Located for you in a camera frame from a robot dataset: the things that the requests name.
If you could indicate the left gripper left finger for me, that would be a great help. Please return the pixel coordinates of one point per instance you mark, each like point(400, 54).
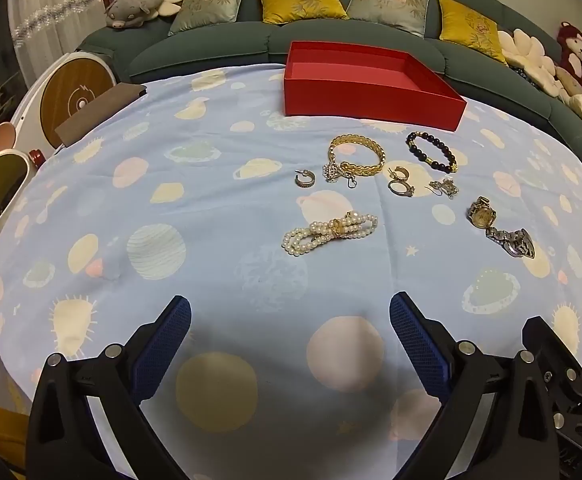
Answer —
point(63, 441)

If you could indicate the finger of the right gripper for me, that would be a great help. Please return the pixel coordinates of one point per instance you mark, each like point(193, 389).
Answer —
point(560, 369)

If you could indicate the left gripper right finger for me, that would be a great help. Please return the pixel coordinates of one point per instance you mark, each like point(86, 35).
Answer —
point(519, 438)

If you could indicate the silver wristwatch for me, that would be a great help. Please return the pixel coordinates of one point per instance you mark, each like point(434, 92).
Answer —
point(517, 244)

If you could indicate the gold wristwatch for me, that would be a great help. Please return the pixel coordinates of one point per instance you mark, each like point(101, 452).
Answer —
point(481, 214)

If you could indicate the silver infinity pendant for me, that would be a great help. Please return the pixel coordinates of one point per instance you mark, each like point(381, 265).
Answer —
point(445, 187)

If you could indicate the gold hoop earring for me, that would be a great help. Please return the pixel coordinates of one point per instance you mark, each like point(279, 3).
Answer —
point(304, 178)
point(398, 173)

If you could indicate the silver crystal charm pendant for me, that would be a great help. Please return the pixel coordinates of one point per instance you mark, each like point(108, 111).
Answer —
point(333, 171)

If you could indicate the red jewelry tray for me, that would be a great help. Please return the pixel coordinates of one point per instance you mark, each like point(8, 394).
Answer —
point(325, 78)

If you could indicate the beige small pillow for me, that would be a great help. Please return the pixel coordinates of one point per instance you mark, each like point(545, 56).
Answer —
point(570, 84)

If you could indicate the blue planet-print tablecloth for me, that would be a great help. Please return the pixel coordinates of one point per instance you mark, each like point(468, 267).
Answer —
point(291, 369)

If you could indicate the red plush monkey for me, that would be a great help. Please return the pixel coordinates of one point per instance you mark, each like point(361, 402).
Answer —
point(570, 39)

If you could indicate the mouse-ear round mirror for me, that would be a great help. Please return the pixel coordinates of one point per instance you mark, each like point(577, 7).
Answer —
point(17, 169)

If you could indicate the white flower cushion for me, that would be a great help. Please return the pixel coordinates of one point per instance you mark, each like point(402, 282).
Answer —
point(526, 53)

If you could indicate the yellow floral cushion right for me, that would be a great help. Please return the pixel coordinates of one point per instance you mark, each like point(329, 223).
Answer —
point(468, 28)

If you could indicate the round wood-faced white appliance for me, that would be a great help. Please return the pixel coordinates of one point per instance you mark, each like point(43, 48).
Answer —
point(64, 88)

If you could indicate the brown cloth pouch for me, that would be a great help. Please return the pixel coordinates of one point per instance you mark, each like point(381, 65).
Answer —
point(99, 110)

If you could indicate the grey floral cushion right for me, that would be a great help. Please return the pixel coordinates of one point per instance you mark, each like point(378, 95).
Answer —
point(406, 15)

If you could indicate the grey floral cushion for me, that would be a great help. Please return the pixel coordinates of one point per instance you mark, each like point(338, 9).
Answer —
point(406, 15)
point(198, 13)

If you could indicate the white sheer curtain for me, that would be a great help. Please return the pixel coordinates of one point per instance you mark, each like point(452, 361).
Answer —
point(44, 30)

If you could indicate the grey plush pig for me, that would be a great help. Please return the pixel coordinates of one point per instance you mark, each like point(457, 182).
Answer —
point(121, 14)

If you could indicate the grey floral cushion left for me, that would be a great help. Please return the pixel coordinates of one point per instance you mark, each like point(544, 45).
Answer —
point(198, 13)

